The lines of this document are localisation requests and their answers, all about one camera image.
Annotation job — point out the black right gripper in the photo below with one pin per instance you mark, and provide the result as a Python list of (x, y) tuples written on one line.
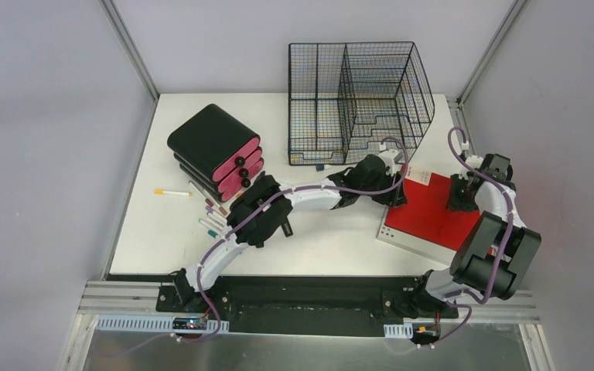
[(453, 203)]

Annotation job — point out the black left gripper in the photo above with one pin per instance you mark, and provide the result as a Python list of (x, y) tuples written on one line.
[(397, 188)]

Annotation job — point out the red notebook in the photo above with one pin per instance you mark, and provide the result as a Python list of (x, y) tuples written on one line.
[(426, 216)]

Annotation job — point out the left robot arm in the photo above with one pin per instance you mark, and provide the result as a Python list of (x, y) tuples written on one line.
[(265, 207)]

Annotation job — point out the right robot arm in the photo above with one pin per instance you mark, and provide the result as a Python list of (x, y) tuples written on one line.
[(495, 255)]

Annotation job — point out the small blue white cap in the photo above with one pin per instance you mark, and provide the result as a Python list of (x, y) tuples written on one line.
[(323, 167)]

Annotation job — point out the grey notebook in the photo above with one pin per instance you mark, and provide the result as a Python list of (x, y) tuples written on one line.
[(415, 245)]

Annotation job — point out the black pink drawer unit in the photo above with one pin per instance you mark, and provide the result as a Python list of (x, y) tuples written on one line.
[(218, 151)]

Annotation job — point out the white pen orange cap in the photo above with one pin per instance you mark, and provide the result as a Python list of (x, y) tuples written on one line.
[(172, 193)]

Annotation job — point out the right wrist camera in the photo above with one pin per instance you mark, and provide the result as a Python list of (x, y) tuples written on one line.
[(473, 161)]

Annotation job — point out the black wire mesh organizer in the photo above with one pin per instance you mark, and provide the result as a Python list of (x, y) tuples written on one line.
[(345, 98)]

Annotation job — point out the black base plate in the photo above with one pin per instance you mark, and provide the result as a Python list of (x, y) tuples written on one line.
[(334, 306)]

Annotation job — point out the white cable duct right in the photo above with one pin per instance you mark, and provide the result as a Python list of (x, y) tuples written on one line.
[(398, 331)]

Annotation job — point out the white cable duct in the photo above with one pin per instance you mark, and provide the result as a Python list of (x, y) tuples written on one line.
[(398, 331), (161, 324)]

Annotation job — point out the white cable duct left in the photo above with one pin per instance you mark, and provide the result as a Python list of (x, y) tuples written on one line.
[(161, 324)]

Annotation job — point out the aluminium frame rail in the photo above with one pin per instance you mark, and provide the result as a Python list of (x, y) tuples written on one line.
[(119, 298)]

